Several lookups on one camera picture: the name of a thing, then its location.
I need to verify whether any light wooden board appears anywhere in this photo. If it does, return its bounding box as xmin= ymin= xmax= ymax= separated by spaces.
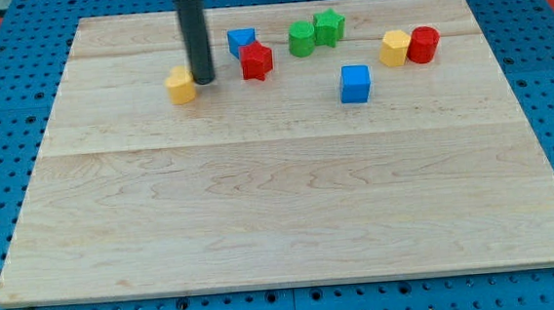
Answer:
xmin=0 ymin=0 xmax=554 ymax=309

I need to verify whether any green star block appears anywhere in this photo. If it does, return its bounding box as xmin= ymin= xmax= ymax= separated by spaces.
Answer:
xmin=313 ymin=9 xmax=345 ymax=48

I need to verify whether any yellow hexagon block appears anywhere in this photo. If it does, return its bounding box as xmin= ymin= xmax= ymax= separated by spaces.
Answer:
xmin=379 ymin=30 xmax=411 ymax=67

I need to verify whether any green cylinder block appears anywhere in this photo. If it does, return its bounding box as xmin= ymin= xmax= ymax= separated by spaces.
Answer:
xmin=288 ymin=20 xmax=316 ymax=58

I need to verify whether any red cylinder block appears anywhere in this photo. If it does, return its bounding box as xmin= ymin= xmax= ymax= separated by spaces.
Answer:
xmin=407 ymin=26 xmax=440 ymax=64

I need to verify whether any blue triangle block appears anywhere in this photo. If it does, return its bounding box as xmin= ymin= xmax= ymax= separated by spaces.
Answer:
xmin=226 ymin=27 xmax=257 ymax=59

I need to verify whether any red star block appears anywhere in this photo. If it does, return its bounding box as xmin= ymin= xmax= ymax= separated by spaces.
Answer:
xmin=239 ymin=41 xmax=274 ymax=81

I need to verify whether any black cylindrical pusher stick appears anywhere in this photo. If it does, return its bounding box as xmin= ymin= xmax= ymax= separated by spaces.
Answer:
xmin=175 ymin=0 xmax=216 ymax=85

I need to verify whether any blue cube block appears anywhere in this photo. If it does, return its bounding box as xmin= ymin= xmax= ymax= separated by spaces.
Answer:
xmin=339 ymin=64 xmax=372 ymax=103

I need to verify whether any yellow heart block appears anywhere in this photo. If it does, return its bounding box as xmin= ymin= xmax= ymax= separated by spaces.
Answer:
xmin=164 ymin=65 xmax=197 ymax=105

